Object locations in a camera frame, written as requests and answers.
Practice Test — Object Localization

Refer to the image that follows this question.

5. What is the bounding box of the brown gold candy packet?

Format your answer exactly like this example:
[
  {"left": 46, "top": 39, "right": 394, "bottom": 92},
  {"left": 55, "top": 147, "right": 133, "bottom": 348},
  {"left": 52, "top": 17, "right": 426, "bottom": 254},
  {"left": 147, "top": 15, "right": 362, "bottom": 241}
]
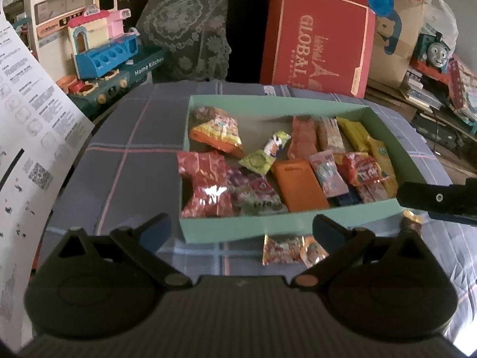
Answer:
[{"left": 400, "top": 210, "right": 424, "bottom": 234}]

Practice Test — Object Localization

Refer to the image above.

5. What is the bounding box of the white instruction poster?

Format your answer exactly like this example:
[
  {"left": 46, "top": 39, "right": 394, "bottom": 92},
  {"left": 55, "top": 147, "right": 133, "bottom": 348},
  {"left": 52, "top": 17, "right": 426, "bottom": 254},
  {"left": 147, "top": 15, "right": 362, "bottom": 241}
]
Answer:
[{"left": 0, "top": 18, "right": 94, "bottom": 350}]

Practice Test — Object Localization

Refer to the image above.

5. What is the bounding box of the orange snack packet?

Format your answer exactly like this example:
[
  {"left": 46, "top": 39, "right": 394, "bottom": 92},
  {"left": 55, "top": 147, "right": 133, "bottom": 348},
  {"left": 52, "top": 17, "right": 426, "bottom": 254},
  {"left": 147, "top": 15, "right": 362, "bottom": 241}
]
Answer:
[{"left": 272, "top": 159, "right": 330, "bottom": 212}]

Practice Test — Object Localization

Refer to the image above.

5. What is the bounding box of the brown cardboard box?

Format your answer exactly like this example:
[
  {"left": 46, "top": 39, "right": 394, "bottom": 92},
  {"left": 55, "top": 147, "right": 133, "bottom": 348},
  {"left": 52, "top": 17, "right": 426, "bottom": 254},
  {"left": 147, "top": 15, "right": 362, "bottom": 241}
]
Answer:
[{"left": 369, "top": 0, "right": 425, "bottom": 88}]

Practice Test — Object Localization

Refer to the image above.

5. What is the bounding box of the blue toy train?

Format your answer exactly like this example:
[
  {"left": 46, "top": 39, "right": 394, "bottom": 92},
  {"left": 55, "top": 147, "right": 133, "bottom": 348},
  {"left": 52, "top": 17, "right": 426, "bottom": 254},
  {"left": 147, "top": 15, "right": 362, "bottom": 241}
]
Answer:
[{"left": 410, "top": 32, "right": 450, "bottom": 84}]

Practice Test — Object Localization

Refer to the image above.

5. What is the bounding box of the yellow green candy packet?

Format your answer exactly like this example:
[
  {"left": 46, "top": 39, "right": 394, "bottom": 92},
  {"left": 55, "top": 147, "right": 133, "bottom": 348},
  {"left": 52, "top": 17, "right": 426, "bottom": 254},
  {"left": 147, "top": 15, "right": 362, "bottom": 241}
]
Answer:
[{"left": 238, "top": 131, "right": 291, "bottom": 176}]

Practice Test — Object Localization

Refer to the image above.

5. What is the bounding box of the blue wafer packet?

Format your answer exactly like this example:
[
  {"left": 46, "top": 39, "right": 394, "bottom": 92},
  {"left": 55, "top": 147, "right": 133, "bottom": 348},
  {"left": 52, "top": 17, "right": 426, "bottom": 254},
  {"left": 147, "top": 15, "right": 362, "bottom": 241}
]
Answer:
[{"left": 330, "top": 189, "right": 362, "bottom": 207}]

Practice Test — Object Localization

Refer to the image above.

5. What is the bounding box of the orange yellow long bar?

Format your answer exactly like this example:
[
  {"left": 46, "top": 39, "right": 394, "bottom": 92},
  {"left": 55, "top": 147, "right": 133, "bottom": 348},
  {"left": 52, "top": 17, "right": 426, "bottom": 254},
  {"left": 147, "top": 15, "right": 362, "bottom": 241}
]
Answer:
[{"left": 368, "top": 137, "right": 399, "bottom": 198}]

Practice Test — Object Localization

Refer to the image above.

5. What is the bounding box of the small red candy packet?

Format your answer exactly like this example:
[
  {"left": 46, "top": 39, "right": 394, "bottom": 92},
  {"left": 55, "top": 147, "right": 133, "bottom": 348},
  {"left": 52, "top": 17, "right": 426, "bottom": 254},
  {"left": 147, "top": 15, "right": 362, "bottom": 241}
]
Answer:
[{"left": 176, "top": 151, "right": 234, "bottom": 218}]

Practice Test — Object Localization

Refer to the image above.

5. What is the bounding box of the pale pink long bar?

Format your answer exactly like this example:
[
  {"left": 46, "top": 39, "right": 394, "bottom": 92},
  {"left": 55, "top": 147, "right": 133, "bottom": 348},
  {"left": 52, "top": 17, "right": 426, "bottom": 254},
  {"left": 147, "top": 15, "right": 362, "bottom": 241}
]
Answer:
[{"left": 317, "top": 117, "right": 346, "bottom": 154}]

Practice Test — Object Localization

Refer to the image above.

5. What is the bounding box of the red white floral candy packet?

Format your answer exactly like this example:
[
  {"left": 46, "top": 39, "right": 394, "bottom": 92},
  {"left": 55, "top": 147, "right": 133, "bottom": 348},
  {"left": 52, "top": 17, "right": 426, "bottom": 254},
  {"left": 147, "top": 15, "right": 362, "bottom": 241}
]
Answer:
[{"left": 262, "top": 234, "right": 304, "bottom": 265}]

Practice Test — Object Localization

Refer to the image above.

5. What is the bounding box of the long orange snack bar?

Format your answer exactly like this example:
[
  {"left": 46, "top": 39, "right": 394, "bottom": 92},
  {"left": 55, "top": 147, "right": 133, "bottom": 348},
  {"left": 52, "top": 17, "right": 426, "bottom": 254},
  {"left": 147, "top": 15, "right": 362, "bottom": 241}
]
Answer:
[{"left": 287, "top": 116, "right": 318, "bottom": 159}]

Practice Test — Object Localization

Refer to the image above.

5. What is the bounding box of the purple grape candy bag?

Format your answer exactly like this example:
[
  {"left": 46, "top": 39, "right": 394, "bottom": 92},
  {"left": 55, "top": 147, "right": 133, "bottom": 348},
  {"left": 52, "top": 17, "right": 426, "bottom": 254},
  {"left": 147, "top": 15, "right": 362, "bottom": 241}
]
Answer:
[{"left": 226, "top": 167, "right": 289, "bottom": 216}]

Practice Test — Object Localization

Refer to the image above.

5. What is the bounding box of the brown candy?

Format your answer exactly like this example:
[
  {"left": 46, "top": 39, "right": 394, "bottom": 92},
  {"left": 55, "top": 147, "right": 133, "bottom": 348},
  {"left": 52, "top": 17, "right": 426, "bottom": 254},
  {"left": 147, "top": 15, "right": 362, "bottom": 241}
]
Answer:
[{"left": 300, "top": 236, "right": 328, "bottom": 268}]

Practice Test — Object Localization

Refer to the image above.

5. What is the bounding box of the yellow snack packet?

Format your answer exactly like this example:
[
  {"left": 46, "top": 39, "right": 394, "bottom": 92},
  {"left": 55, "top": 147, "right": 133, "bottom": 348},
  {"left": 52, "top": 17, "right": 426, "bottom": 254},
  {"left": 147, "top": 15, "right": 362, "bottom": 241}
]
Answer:
[{"left": 335, "top": 117, "right": 371, "bottom": 153}]

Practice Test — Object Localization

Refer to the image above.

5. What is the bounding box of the orange yellow chip bag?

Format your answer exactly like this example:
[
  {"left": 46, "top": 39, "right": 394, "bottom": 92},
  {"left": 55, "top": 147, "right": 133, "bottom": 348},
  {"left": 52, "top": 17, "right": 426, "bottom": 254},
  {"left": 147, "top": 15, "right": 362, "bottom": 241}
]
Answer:
[{"left": 189, "top": 106, "right": 244, "bottom": 158}]

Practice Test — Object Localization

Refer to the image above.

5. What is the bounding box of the mint green cardboard tray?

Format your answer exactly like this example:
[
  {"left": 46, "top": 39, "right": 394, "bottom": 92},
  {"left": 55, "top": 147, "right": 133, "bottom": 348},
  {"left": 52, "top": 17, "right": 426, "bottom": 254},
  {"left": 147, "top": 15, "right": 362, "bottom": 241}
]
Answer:
[{"left": 179, "top": 95, "right": 425, "bottom": 243}]

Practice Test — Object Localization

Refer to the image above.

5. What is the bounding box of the red gift box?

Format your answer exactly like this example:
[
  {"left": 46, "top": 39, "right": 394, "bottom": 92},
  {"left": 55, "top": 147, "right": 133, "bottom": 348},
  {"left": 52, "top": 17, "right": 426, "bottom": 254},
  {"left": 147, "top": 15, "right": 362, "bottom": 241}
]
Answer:
[{"left": 260, "top": 0, "right": 376, "bottom": 98}]

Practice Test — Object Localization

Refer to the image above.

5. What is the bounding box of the grey lace cushion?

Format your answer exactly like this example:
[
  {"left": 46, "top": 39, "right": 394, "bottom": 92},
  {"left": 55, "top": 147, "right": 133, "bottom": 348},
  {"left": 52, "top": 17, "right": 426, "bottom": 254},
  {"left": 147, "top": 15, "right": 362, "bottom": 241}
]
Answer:
[{"left": 137, "top": 0, "right": 231, "bottom": 81}]

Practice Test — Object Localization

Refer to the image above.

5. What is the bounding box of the pink snack packet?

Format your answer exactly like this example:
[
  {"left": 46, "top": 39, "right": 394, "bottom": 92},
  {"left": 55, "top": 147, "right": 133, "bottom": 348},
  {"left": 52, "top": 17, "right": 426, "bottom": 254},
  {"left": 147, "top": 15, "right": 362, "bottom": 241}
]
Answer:
[{"left": 308, "top": 149, "right": 349, "bottom": 198}]

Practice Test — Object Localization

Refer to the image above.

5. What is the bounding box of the large red snack bag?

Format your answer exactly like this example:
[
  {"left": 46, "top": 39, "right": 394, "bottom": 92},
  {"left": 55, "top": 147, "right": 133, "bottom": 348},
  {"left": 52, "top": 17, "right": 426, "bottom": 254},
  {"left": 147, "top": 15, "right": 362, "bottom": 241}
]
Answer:
[{"left": 334, "top": 152, "right": 387, "bottom": 187}]

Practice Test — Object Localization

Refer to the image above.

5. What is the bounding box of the toy kitchen playset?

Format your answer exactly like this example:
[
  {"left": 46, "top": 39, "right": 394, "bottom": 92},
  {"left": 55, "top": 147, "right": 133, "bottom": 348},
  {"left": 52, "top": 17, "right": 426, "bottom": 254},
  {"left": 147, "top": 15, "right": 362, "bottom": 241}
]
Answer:
[{"left": 24, "top": 0, "right": 169, "bottom": 121}]

